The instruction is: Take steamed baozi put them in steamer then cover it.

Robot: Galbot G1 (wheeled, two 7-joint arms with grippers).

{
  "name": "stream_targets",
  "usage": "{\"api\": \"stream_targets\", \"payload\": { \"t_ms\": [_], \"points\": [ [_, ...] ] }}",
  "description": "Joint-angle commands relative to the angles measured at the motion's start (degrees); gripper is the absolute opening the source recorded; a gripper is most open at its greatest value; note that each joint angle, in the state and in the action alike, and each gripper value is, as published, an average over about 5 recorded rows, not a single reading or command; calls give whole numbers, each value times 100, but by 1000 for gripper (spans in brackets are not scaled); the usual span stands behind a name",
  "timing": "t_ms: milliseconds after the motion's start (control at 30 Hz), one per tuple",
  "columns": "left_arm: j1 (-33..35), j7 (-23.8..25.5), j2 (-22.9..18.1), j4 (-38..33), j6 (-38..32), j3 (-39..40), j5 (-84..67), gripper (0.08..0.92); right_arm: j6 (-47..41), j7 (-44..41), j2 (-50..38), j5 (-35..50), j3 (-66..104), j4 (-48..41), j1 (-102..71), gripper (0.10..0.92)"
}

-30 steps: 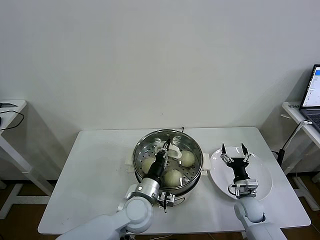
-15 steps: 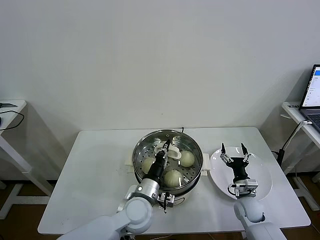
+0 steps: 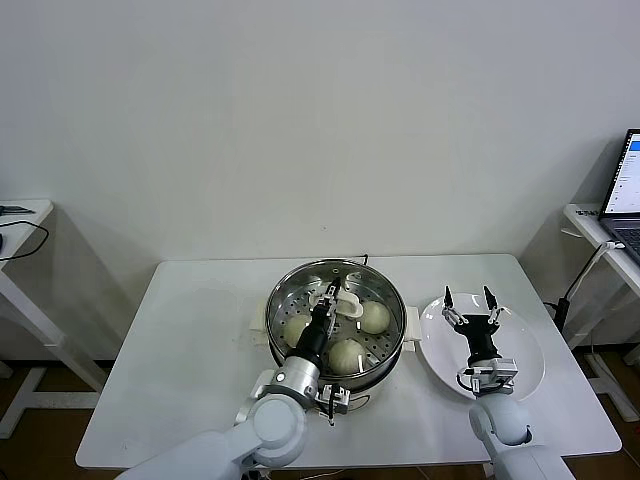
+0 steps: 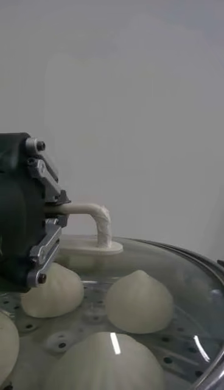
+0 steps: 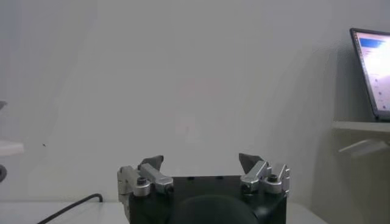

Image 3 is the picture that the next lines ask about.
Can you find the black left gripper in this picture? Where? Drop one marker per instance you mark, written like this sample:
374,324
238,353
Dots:
315,337

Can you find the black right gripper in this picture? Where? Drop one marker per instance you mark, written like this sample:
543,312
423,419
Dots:
480,332

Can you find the white steamed baozi bun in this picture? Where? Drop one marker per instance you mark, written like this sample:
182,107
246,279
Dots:
295,327
345,357
375,317

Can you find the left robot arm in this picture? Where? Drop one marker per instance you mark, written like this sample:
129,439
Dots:
275,430

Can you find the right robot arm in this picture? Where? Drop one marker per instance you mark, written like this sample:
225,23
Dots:
500,420

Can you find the perforated steel steamer basket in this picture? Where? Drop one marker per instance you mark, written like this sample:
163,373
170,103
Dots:
387,370

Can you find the white electric cooker base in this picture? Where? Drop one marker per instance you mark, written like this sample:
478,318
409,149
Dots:
414,325

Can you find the white round plate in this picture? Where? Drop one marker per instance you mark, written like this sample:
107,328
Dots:
525,350

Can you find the white side table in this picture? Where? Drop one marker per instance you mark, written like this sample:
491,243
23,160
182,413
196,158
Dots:
30,220
585,222

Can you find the black printed label sticker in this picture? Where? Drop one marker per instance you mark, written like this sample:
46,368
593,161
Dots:
587,213

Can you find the open grey laptop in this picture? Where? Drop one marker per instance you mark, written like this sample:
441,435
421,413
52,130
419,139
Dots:
622,225

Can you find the black hand tool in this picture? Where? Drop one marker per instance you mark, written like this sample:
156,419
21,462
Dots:
17,209

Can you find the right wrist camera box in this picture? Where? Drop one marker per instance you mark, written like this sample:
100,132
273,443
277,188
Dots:
492,375

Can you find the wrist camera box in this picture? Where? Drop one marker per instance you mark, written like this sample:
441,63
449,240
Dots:
492,375
337,397

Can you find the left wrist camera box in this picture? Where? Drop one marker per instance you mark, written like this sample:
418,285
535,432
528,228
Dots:
337,397

